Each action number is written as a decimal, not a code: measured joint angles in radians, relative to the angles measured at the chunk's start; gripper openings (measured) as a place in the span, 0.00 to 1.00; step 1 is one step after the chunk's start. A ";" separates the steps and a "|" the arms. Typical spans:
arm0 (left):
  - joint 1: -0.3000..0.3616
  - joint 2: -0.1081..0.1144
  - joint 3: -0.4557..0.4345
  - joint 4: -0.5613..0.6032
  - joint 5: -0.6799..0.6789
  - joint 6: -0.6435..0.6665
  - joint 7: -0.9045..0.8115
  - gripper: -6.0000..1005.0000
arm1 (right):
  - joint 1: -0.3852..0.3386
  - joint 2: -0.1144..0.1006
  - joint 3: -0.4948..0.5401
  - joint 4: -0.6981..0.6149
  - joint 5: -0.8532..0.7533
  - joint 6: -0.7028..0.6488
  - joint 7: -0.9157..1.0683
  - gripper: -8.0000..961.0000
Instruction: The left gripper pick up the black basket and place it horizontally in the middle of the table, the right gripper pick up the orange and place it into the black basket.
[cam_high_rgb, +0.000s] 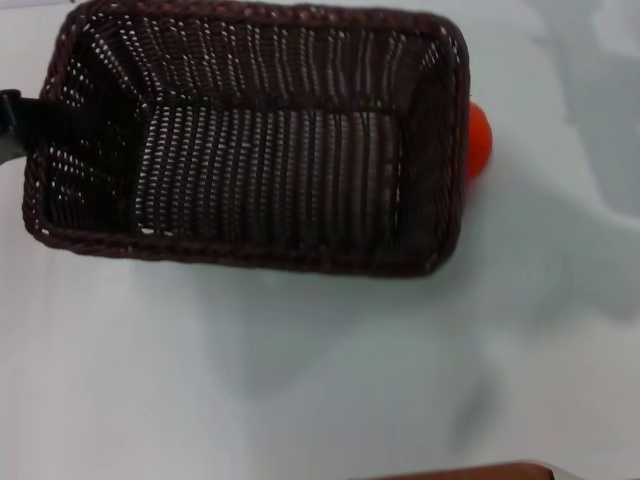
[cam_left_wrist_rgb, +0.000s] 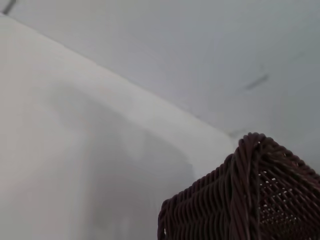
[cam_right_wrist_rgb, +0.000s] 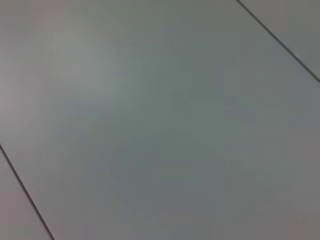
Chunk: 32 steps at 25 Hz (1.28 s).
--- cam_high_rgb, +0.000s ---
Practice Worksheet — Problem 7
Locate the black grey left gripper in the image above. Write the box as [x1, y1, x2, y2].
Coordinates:
[0, 88, 147, 167]

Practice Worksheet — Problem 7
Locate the orange-red round fruit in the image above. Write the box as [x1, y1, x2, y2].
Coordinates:
[467, 101, 494, 178]

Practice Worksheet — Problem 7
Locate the black woven rectangular basket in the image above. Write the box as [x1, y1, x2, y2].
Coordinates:
[20, 2, 474, 280]

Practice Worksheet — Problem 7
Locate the brown wooden board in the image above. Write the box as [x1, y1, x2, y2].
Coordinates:
[344, 462, 554, 480]

